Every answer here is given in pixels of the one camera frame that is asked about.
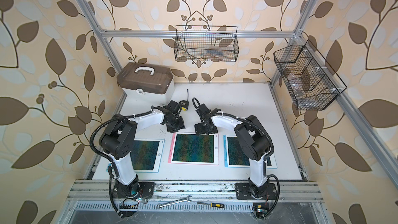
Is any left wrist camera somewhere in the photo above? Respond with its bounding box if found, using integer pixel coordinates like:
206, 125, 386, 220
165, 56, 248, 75
163, 100, 182, 118

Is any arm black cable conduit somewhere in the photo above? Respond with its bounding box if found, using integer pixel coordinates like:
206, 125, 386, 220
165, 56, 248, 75
89, 108, 156, 181
211, 112, 275, 162

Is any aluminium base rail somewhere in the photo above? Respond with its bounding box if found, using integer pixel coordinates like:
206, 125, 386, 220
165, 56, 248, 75
67, 180, 323, 213

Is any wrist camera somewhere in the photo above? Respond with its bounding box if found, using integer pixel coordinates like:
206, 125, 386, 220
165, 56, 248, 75
163, 100, 182, 118
192, 97, 221, 125

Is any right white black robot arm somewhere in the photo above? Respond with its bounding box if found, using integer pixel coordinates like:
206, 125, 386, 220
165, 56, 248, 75
194, 113, 275, 192

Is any blue writing tablet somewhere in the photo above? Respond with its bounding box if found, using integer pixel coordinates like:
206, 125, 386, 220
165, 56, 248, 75
130, 139, 165, 173
223, 134, 278, 169

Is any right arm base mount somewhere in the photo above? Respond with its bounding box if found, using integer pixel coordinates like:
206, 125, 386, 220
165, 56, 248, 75
234, 178, 280, 219

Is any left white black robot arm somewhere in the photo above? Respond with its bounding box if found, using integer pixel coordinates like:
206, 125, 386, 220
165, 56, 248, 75
99, 111, 185, 188

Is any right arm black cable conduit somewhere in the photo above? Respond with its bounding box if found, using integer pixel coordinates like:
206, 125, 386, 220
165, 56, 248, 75
211, 112, 275, 162

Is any pink writing tablet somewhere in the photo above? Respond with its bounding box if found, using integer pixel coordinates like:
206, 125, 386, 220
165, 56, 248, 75
168, 132, 219, 166

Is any yellow black handle screwdriver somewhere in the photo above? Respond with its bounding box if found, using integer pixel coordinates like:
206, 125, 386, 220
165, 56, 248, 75
197, 202, 225, 208

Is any silver wrench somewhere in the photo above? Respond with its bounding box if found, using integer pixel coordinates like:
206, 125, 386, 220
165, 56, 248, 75
156, 196, 192, 209

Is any right black wire basket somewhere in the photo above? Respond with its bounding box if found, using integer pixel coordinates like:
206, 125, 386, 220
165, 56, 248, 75
273, 40, 347, 111

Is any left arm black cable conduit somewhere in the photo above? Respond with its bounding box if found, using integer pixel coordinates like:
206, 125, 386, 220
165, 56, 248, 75
89, 108, 156, 181

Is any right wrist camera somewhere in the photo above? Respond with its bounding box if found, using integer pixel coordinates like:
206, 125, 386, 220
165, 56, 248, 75
192, 97, 221, 125

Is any brown lid white toolbox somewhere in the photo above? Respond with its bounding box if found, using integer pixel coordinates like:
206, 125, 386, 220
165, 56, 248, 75
117, 62, 175, 104

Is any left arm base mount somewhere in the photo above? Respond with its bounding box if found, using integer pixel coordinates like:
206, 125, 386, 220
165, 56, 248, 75
109, 180, 155, 218

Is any back black wire basket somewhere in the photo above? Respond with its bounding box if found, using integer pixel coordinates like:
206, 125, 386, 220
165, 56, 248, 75
172, 24, 239, 62

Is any yellow black tape measure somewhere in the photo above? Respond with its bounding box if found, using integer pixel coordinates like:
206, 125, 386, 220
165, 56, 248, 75
179, 89, 189, 111

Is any black wire basket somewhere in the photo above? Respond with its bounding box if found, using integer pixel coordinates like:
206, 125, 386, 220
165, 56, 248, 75
273, 40, 347, 111
172, 24, 239, 62

